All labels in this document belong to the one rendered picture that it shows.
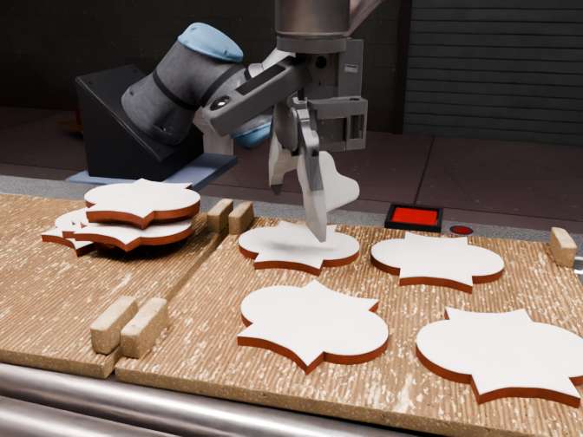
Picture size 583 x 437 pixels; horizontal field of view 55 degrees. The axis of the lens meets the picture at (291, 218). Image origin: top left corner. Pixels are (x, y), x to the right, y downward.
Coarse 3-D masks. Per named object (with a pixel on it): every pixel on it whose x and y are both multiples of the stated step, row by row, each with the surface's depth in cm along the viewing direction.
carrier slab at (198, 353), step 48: (480, 240) 70; (192, 288) 59; (240, 288) 59; (336, 288) 59; (384, 288) 59; (432, 288) 59; (480, 288) 59; (528, 288) 59; (576, 288) 59; (192, 336) 50; (144, 384) 46; (192, 384) 45; (240, 384) 44; (288, 384) 44; (336, 384) 44; (384, 384) 44; (432, 384) 44; (432, 432) 41; (480, 432) 40; (528, 432) 39; (576, 432) 39
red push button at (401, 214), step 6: (396, 210) 82; (402, 210) 82; (408, 210) 82; (414, 210) 82; (420, 210) 82; (396, 216) 79; (402, 216) 79; (408, 216) 79; (414, 216) 79; (420, 216) 79; (426, 216) 79; (432, 216) 79; (414, 222) 77; (420, 222) 77; (426, 222) 77; (432, 222) 77
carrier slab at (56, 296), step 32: (0, 224) 75; (32, 224) 75; (192, 224) 75; (0, 256) 66; (32, 256) 66; (64, 256) 66; (96, 256) 66; (128, 256) 66; (160, 256) 66; (192, 256) 66; (0, 288) 59; (32, 288) 59; (64, 288) 59; (96, 288) 59; (128, 288) 59; (160, 288) 59; (0, 320) 53; (32, 320) 53; (64, 320) 53; (0, 352) 49; (32, 352) 48; (64, 352) 48; (96, 352) 48
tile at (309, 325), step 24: (264, 288) 56; (288, 288) 56; (312, 288) 56; (264, 312) 52; (288, 312) 52; (312, 312) 52; (336, 312) 52; (360, 312) 52; (240, 336) 49; (264, 336) 48; (288, 336) 48; (312, 336) 48; (336, 336) 48; (360, 336) 48; (384, 336) 48; (312, 360) 45; (336, 360) 46; (360, 360) 46
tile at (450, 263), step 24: (384, 240) 67; (408, 240) 67; (432, 240) 67; (456, 240) 67; (384, 264) 62; (408, 264) 61; (432, 264) 61; (456, 264) 61; (480, 264) 61; (456, 288) 58
